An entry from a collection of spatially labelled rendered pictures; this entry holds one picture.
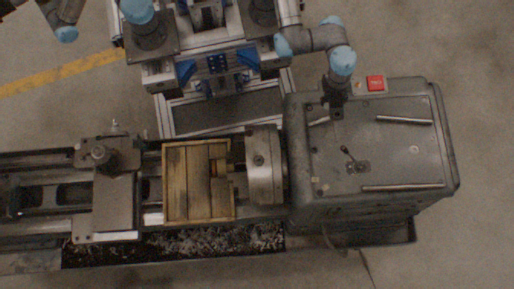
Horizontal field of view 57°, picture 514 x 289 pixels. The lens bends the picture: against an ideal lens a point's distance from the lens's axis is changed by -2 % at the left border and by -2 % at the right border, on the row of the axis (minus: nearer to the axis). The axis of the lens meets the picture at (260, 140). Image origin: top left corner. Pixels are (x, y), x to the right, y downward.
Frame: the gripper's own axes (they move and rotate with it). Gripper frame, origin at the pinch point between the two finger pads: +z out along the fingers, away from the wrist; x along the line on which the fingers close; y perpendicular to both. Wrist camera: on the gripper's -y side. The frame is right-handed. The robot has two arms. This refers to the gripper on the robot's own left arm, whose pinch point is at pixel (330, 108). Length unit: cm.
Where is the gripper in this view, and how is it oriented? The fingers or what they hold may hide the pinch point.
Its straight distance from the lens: 172.7
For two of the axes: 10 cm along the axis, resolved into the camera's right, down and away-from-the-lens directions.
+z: 0.2, 3.1, 9.5
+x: -10.0, 0.8, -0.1
